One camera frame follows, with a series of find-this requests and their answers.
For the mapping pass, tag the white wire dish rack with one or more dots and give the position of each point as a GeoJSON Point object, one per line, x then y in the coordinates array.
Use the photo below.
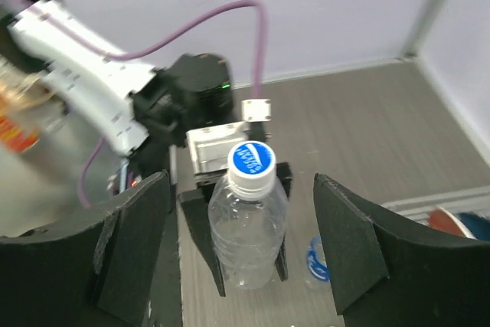
{"type": "Point", "coordinates": [475, 200]}

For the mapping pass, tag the red teal plate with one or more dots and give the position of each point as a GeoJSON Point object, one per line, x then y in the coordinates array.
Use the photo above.
{"type": "Point", "coordinates": [442, 220]}

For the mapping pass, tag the dark blue plate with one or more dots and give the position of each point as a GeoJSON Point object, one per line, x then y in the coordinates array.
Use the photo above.
{"type": "Point", "coordinates": [477, 225]}

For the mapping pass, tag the clear unlabelled plastic bottle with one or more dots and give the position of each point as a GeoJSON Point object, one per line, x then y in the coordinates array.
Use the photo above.
{"type": "Point", "coordinates": [244, 236]}

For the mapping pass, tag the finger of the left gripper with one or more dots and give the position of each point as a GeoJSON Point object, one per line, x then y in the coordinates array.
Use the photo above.
{"type": "Point", "coordinates": [281, 195]}
{"type": "Point", "coordinates": [194, 207]}

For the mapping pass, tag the blue labelled plastic bottle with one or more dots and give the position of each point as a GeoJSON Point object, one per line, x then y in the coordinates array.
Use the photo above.
{"type": "Point", "coordinates": [315, 260]}

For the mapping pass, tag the white blue bottle cap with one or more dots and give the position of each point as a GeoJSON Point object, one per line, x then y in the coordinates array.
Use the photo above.
{"type": "Point", "coordinates": [251, 171]}

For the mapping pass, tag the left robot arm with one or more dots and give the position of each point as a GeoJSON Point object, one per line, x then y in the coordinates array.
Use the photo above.
{"type": "Point", "coordinates": [52, 64]}

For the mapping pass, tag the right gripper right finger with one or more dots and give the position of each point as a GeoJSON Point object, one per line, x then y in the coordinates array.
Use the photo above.
{"type": "Point", "coordinates": [387, 270]}

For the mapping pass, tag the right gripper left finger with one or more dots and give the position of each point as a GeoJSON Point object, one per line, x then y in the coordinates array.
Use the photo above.
{"type": "Point", "coordinates": [111, 265]}

